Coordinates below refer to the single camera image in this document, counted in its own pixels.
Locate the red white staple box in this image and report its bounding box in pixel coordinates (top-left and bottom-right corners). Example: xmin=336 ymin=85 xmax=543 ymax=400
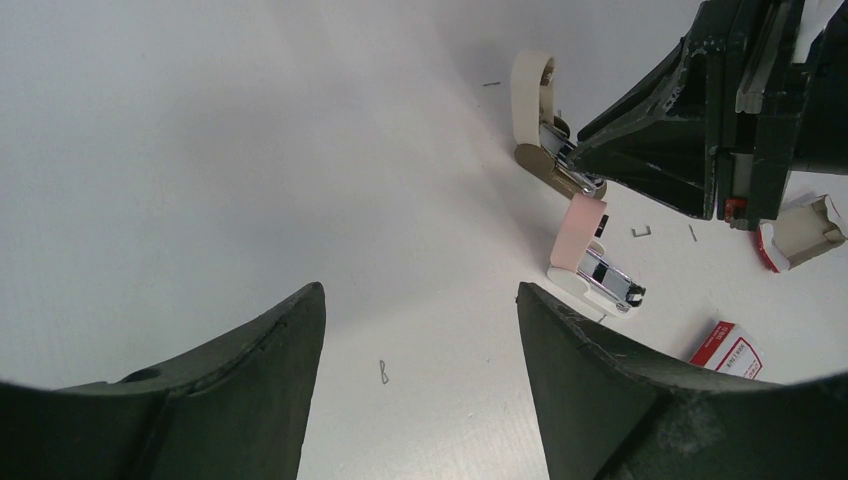
xmin=689 ymin=321 xmax=764 ymax=380

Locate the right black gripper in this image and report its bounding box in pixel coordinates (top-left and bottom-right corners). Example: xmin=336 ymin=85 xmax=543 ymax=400
xmin=566 ymin=1 xmax=847 ymax=230

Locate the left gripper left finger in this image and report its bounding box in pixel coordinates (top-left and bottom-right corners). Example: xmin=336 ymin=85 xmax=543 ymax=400
xmin=1 ymin=282 xmax=326 ymax=479

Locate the beige stapler cap piece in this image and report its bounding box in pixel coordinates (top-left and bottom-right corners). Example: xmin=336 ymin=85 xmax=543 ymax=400
xmin=510 ymin=50 xmax=556 ymax=147

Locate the pink white mini stapler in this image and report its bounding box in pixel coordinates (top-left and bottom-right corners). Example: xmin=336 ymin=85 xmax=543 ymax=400
xmin=547 ymin=194 xmax=646 ymax=322

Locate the metal stapler magazine piece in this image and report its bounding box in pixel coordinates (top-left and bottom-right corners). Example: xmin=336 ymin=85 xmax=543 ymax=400
xmin=513 ymin=116 xmax=607 ymax=200

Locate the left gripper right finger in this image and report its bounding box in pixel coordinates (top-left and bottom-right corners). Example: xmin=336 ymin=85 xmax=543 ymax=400
xmin=516 ymin=282 xmax=847 ymax=479

